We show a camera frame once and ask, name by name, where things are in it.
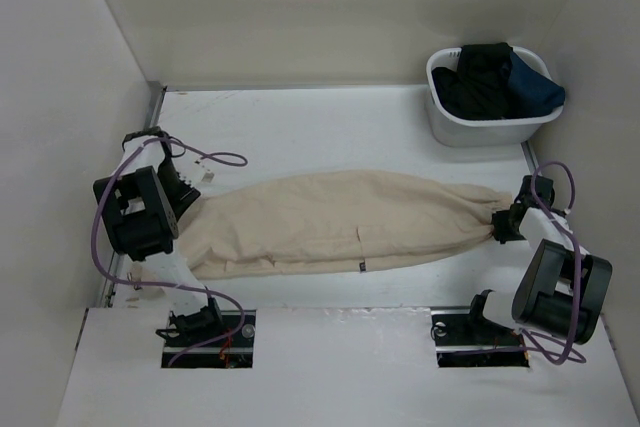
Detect beige trousers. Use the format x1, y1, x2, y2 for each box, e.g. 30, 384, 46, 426
177, 170, 512, 280

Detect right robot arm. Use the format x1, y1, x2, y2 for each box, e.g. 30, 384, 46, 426
463, 175, 612, 345

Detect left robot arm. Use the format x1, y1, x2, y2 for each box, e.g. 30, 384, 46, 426
93, 127, 227, 347

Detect white laundry basket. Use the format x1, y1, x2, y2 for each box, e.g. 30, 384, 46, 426
425, 47, 564, 147

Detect navy blue garment in basket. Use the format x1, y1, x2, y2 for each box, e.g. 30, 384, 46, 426
501, 52, 566, 119

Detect black garment in basket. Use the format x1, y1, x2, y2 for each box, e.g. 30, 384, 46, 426
432, 42, 512, 121

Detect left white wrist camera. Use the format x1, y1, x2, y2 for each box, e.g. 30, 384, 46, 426
177, 158, 215, 189

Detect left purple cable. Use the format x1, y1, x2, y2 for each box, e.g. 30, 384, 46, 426
90, 134, 249, 368

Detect purple cable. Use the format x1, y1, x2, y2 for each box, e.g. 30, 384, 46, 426
519, 160, 587, 366
90, 134, 249, 368

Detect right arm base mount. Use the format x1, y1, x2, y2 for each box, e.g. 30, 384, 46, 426
430, 309, 529, 368

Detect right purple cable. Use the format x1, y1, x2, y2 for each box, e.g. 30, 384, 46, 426
519, 160, 587, 366

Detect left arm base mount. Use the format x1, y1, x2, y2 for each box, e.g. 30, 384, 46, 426
156, 310, 257, 370

